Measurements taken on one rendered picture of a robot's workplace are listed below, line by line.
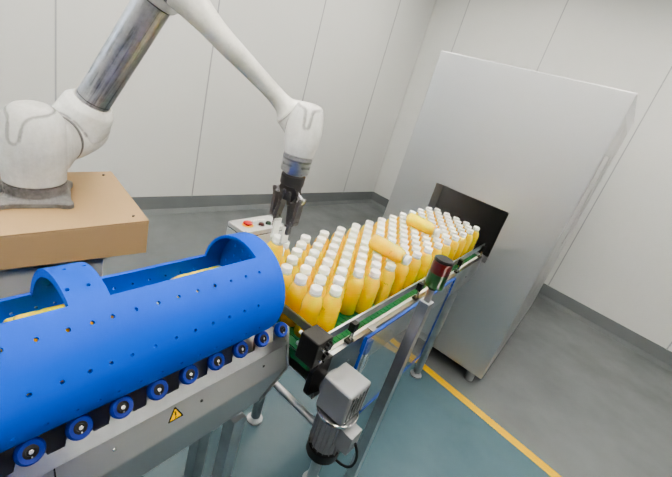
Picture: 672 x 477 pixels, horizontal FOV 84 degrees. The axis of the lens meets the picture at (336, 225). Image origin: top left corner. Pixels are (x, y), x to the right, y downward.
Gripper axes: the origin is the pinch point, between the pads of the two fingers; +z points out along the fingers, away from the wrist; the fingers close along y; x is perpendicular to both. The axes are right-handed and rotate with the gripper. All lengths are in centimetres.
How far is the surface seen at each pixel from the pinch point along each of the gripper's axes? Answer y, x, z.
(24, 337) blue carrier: 19, -72, -3
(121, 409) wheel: 21, -57, 21
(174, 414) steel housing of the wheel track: 22, -46, 29
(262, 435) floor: -1, 23, 117
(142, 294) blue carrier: 17, -53, -4
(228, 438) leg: 18, -21, 62
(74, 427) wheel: 20, -65, 20
